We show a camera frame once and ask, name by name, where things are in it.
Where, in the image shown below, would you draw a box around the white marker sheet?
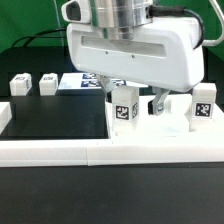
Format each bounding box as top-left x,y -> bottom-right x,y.
58,72 -> 148,90

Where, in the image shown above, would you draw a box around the white U-shaped fence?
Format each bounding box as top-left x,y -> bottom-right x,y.
0,108 -> 224,167

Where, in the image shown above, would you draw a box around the black cable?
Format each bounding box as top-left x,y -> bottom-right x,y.
11,28 -> 68,49

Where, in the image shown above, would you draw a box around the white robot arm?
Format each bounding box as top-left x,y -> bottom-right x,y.
62,0 -> 204,115

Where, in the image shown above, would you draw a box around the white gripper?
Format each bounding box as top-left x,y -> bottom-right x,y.
67,17 -> 204,116

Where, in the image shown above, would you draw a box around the white square tabletop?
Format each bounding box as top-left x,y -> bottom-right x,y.
106,94 -> 224,138

